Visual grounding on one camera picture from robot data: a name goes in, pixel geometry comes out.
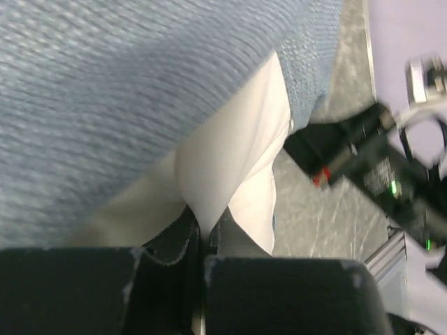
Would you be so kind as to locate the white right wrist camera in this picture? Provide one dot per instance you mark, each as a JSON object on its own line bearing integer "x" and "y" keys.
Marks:
{"x": 418, "y": 101}

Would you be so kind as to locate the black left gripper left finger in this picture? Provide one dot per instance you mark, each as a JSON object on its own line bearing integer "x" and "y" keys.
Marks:
{"x": 108, "y": 290}

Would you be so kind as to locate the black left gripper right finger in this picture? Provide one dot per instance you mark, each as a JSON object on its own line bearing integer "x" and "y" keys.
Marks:
{"x": 249, "y": 292}

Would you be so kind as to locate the white pillow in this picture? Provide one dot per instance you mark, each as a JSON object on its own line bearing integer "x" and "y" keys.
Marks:
{"x": 225, "y": 164}

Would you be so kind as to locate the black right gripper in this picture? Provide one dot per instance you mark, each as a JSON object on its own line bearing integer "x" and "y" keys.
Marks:
{"x": 412, "y": 195}

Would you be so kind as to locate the striped blue beige pillowcase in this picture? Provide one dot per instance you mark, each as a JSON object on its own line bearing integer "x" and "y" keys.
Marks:
{"x": 95, "y": 92}

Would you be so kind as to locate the aluminium right side rail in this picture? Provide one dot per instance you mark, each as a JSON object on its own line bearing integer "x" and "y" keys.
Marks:
{"x": 388, "y": 267}

